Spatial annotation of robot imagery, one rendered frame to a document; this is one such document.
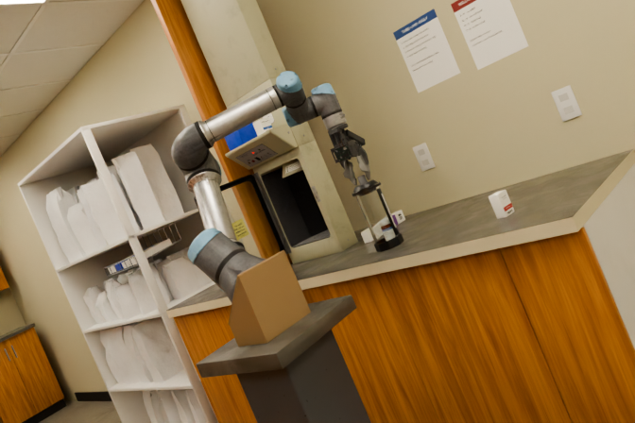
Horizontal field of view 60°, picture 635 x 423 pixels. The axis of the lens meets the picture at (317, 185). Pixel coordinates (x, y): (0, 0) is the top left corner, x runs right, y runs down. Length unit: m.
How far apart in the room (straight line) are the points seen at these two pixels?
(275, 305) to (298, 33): 1.61
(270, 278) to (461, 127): 1.19
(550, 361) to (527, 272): 0.26
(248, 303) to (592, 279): 0.86
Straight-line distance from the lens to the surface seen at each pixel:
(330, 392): 1.51
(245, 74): 2.40
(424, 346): 1.90
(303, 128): 2.32
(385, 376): 2.07
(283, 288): 1.47
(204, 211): 1.78
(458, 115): 2.33
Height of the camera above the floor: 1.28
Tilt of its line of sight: 1 degrees down
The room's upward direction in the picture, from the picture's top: 23 degrees counter-clockwise
